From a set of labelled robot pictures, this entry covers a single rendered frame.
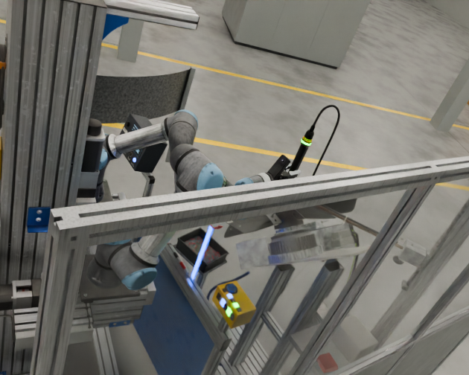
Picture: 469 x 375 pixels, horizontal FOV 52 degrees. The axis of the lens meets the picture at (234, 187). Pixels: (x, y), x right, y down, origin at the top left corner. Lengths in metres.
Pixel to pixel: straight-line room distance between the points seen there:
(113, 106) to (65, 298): 3.12
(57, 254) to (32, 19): 0.94
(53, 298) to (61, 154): 1.03
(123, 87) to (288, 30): 5.04
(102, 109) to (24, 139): 2.14
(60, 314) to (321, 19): 7.97
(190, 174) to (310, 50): 7.16
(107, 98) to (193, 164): 2.19
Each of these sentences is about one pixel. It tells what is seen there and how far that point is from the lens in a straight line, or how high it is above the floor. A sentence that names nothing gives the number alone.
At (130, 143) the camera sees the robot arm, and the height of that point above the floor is 1.31.
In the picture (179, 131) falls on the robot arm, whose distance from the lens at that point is 2.06.
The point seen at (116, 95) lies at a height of 0.79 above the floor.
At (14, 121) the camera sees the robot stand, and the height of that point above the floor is 1.63.
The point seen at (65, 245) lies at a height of 2.02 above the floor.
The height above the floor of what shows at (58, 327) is 1.83.
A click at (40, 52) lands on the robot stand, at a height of 1.86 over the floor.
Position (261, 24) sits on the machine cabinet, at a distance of 8.25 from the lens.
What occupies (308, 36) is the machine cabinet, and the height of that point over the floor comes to 0.44.
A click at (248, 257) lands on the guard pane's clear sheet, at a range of 0.94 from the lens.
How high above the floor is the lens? 2.49
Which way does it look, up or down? 33 degrees down
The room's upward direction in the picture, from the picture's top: 21 degrees clockwise
